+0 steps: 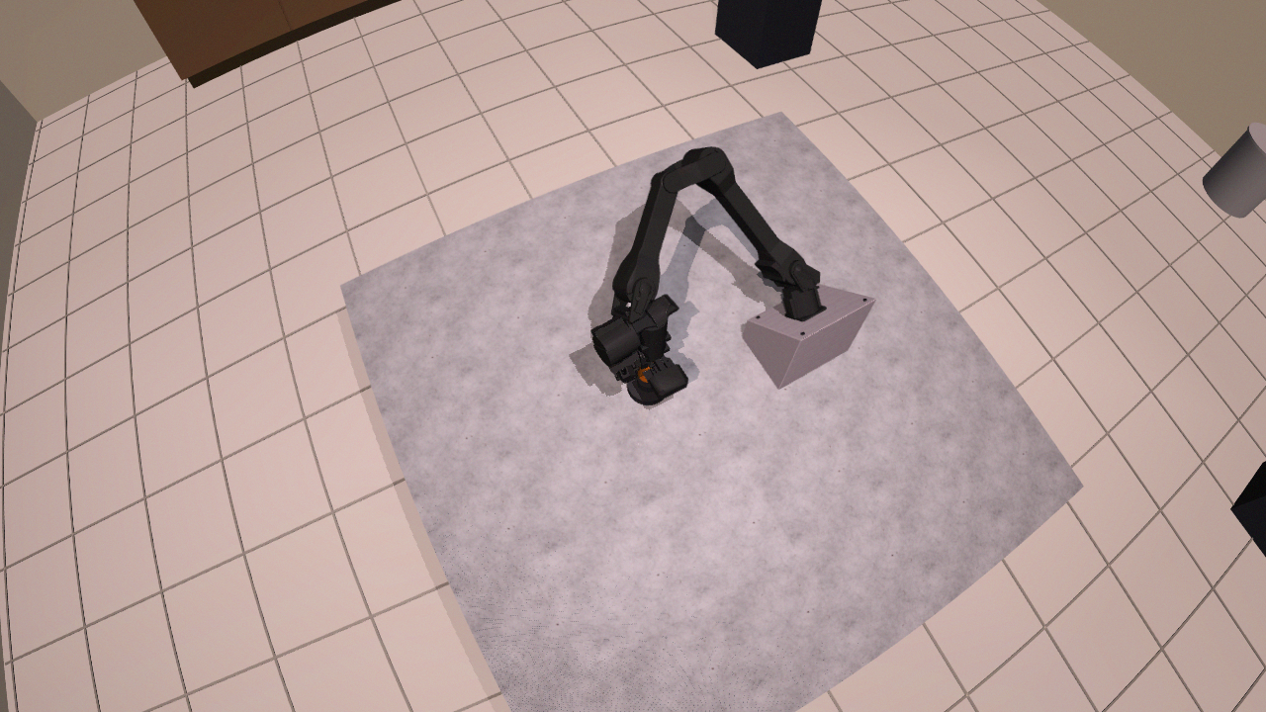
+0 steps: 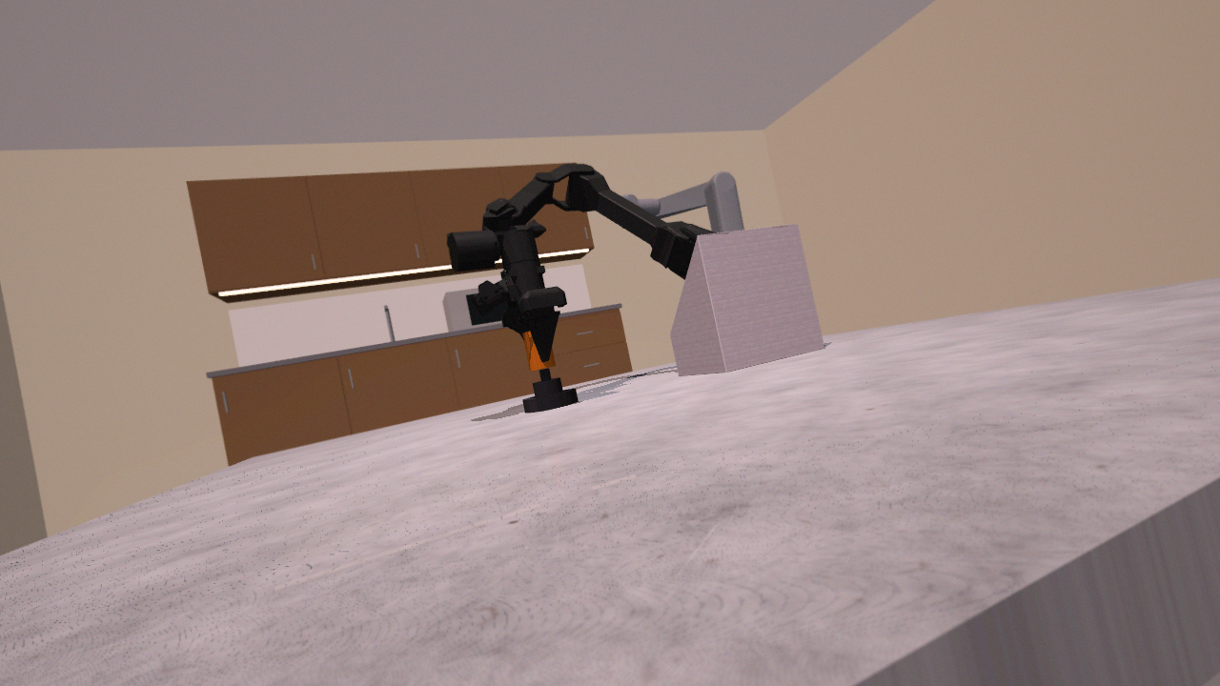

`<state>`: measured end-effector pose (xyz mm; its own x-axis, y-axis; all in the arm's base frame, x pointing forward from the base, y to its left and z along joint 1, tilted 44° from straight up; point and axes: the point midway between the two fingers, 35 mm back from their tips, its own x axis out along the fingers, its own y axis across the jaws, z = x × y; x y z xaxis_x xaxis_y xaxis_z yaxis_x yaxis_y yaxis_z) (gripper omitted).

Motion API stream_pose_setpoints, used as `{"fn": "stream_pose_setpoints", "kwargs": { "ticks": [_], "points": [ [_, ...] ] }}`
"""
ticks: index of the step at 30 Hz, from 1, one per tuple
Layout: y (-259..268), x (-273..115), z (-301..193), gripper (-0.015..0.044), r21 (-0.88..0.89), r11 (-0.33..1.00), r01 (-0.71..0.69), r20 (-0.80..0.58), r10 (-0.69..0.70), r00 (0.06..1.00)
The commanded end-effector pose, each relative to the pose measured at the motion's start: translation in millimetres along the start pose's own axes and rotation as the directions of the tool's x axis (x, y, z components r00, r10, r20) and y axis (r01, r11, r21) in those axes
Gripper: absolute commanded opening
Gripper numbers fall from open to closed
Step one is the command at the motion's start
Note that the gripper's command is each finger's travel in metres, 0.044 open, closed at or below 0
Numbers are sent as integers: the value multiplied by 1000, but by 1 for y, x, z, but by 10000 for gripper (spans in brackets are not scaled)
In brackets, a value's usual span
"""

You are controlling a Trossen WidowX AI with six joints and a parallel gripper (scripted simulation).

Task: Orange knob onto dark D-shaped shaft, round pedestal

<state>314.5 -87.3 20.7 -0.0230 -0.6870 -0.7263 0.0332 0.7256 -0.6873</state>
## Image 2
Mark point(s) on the orange knob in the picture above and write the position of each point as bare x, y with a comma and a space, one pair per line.
533, 355

